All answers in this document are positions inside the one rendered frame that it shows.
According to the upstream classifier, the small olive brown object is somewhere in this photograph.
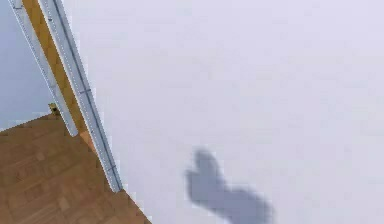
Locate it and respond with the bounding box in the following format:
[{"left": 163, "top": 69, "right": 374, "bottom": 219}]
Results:
[{"left": 48, "top": 102, "right": 61, "bottom": 117}]

